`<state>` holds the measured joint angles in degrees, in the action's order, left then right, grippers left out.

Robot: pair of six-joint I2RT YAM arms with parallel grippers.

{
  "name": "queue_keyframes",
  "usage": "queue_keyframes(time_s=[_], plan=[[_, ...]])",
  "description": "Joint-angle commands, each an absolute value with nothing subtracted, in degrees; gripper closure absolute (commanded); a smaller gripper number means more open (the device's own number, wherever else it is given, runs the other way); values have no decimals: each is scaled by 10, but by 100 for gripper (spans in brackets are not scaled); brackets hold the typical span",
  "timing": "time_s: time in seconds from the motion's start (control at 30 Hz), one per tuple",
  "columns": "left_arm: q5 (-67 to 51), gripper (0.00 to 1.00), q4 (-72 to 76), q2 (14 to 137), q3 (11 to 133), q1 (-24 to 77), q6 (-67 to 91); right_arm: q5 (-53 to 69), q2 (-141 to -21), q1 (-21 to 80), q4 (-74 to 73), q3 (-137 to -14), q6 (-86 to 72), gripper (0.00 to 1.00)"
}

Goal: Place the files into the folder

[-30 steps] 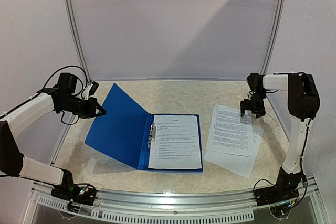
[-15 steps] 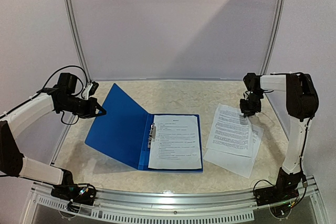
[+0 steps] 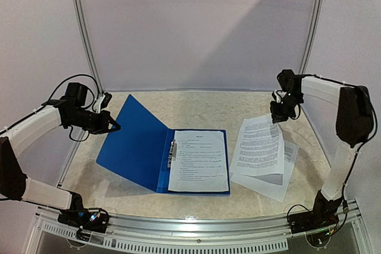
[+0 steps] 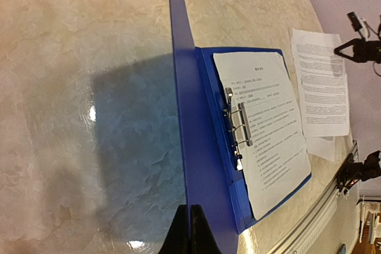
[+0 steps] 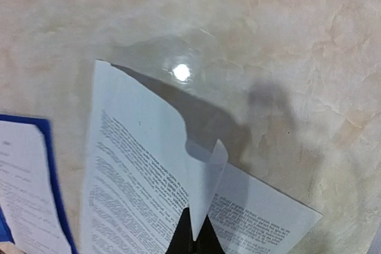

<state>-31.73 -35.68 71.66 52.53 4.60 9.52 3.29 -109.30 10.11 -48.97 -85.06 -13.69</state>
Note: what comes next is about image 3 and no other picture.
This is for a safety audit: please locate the right aluminium corner post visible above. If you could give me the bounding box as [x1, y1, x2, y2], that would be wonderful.
[298, 0, 323, 74]

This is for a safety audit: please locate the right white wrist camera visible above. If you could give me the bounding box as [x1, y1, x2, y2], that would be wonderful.
[271, 90, 283, 103]

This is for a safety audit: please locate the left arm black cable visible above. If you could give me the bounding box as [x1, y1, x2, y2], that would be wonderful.
[47, 74, 100, 142]

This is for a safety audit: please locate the aluminium front rail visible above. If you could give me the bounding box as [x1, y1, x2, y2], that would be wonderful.
[29, 200, 360, 248]

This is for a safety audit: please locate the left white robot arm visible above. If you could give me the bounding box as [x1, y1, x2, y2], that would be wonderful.
[1, 83, 121, 227]

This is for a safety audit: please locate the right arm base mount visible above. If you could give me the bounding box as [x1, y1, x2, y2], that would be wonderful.
[286, 204, 349, 237]

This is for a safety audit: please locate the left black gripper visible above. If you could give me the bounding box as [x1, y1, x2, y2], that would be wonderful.
[67, 108, 120, 134]

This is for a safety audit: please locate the left aluminium corner post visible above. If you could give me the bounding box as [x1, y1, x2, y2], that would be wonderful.
[73, 0, 104, 92]

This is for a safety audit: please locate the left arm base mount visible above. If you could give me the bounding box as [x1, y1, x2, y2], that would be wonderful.
[57, 208, 110, 234]

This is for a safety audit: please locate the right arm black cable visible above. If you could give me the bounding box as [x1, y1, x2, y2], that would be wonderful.
[285, 73, 376, 231]

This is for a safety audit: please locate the white paper sheet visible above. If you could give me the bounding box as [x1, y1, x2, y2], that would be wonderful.
[230, 141, 299, 202]

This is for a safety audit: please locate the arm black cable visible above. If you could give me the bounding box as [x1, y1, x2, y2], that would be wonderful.
[47, 74, 100, 142]
[285, 73, 376, 231]

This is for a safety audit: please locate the folder metal clip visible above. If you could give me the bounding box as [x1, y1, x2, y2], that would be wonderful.
[167, 139, 177, 168]

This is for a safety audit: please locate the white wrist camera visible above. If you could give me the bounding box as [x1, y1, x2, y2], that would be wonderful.
[92, 92, 112, 113]
[271, 90, 283, 103]

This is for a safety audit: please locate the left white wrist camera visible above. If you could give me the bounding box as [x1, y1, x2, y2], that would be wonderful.
[92, 92, 112, 113]

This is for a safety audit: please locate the aluminium corner post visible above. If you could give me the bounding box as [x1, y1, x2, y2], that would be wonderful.
[298, 0, 323, 74]
[73, 0, 104, 92]

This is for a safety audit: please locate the printed paper sheet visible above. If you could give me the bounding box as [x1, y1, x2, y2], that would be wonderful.
[230, 114, 285, 177]
[168, 130, 230, 194]

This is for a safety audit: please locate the blue file folder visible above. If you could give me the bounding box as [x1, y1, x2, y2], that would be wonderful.
[96, 95, 230, 196]

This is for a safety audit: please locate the perforated white cable tray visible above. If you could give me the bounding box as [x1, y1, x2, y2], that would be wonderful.
[35, 222, 289, 253]

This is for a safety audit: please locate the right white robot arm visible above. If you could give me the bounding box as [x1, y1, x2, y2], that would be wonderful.
[270, 69, 378, 228]

